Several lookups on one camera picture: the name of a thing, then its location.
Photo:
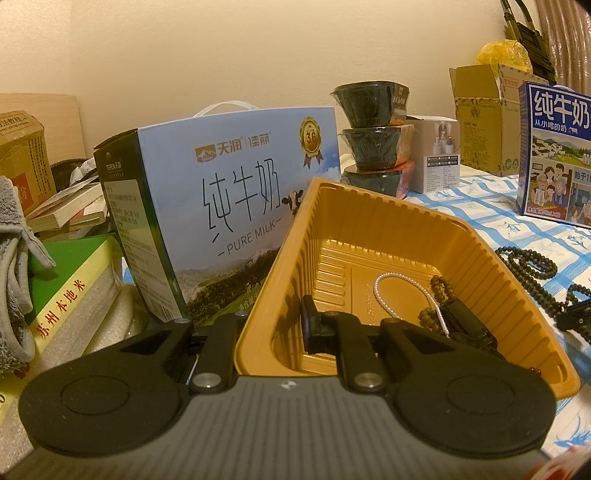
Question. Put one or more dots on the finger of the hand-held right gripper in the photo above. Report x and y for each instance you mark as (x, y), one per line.
(577, 321)

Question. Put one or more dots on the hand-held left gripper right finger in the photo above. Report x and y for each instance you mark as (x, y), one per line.
(310, 325)

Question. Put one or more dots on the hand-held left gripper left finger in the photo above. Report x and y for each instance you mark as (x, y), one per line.
(221, 344)

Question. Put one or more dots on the black jewelry piece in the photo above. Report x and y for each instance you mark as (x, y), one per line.
(471, 323)

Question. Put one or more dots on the golden plastic tray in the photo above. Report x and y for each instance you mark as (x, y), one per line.
(369, 217)

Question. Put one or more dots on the blue checked tablecloth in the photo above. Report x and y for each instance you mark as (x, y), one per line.
(480, 212)

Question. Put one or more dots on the black plastic bowl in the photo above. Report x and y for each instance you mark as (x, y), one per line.
(364, 104)
(369, 145)
(371, 180)

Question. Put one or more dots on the dark blue milk carton box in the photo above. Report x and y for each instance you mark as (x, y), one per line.
(554, 161)

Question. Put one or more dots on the light blue milk carton box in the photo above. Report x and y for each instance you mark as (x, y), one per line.
(249, 166)

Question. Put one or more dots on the green rice bag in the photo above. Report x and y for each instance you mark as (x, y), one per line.
(60, 267)

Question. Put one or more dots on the small white product box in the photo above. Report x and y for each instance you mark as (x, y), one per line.
(436, 161)

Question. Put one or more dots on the stack of books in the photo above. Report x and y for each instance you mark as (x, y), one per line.
(64, 203)

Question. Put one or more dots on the yellow printed package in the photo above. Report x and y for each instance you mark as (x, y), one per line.
(9, 397)

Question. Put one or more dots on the open brown cardboard box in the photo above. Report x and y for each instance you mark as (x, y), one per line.
(478, 124)

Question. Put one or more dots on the grey towel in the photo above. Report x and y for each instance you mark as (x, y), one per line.
(14, 258)

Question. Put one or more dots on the dark bag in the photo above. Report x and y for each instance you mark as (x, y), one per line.
(62, 168)

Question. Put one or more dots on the wooden headboard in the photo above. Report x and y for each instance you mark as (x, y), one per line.
(60, 124)

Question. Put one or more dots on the yellow plastic bag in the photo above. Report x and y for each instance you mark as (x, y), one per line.
(503, 55)

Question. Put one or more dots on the taped brown cardboard box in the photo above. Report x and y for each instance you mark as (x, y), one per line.
(21, 152)

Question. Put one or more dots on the beige pleated curtain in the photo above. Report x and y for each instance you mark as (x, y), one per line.
(568, 37)

